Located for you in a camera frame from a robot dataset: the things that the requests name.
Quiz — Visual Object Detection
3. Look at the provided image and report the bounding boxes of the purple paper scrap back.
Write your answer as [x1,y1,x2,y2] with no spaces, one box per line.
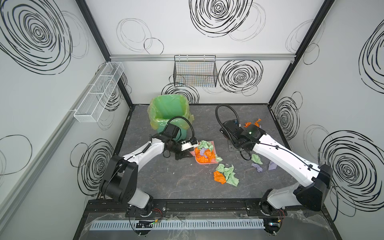
[200,148,208,159]

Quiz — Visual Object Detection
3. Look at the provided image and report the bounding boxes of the orange paper scrap near bin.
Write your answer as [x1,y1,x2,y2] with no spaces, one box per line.
[194,148,217,165]

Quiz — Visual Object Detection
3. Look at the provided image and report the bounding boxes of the purple paper scrap centre right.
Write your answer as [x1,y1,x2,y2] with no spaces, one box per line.
[252,163,263,173]

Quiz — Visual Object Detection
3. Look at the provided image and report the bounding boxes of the purple paper scrap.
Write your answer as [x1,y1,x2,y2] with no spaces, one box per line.
[268,161,278,171]
[252,163,263,173]
[200,148,208,159]

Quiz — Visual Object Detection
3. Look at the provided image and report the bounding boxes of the small green scrap centre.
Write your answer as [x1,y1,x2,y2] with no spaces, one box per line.
[216,155,223,162]

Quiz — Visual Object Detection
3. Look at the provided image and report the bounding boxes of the small green scrap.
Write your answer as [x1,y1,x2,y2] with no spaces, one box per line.
[216,155,223,162]
[251,154,263,165]

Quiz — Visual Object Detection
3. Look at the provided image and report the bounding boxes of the black wire basket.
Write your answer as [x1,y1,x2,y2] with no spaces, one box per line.
[173,55,219,88]

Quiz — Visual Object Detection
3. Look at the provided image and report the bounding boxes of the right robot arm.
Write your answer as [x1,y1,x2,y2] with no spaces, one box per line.
[215,104,333,216]

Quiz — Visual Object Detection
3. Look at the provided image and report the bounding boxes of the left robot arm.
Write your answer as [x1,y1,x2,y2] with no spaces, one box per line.
[99,116,198,216]

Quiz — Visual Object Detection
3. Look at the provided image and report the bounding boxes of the yellow-green bin liner bag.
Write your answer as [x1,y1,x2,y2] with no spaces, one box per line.
[147,95,195,131]

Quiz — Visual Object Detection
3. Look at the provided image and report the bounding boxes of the grey slotted cable duct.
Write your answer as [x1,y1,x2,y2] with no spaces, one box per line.
[89,219,265,231]

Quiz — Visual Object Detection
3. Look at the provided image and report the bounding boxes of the green paper scrap front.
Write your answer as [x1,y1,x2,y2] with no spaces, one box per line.
[215,164,240,187]

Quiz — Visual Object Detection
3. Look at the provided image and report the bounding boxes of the pink plastic dustpan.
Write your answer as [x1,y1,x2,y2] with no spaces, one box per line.
[190,141,220,165]

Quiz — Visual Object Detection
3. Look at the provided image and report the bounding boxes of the orange paper scrap centre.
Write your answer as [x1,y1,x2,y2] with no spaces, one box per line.
[213,171,227,184]

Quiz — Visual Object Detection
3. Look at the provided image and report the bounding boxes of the green trash bin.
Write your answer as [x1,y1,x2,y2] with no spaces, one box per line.
[148,95,194,141]

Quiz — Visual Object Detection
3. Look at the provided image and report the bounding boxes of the orange paper scrap far right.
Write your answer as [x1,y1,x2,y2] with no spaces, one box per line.
[244,119,262,128]

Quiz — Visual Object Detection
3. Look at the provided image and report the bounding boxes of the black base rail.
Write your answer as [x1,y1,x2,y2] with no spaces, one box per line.
[86,197,326,214]

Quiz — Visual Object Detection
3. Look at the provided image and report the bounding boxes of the white mesh wall shelf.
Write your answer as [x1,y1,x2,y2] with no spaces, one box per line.
[74,62,124,123]

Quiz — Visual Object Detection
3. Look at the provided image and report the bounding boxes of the small green scrap right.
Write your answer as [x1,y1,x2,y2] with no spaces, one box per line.
[251,154,263,165]

